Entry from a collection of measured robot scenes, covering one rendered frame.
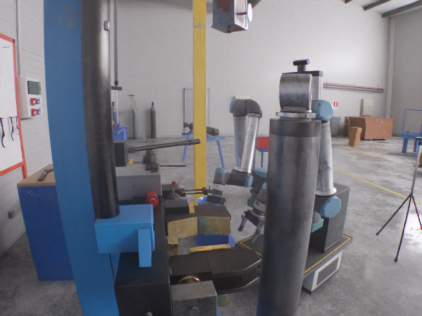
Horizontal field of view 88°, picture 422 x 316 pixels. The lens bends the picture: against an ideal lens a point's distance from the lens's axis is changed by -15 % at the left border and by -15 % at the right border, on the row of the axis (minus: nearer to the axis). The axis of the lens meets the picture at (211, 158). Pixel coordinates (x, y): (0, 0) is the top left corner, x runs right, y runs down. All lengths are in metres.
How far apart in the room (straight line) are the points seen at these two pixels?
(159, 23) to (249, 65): 4.48
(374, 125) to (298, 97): 12.30
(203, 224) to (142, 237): 0.52
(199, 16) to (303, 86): 2.79
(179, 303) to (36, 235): 1.91
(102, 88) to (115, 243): 0.47
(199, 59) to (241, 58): 8.95
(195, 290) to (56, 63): 0.83
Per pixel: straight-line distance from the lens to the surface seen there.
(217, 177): 1.80
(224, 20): 1.13
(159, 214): 1.10
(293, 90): 1.03
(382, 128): 13.76
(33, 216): 2.46
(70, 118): 0.92
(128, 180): 1.30
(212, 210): 1.32
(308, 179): 1.06
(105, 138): 0.79
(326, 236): 2.30
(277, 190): 1.07
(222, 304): 1.56
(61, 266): 2.62
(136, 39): 12.02
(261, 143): 3.92
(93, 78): 0.79
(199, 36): 3.61
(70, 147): 0.94
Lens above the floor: 1.53
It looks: 12 degrees down
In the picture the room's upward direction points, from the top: straight up
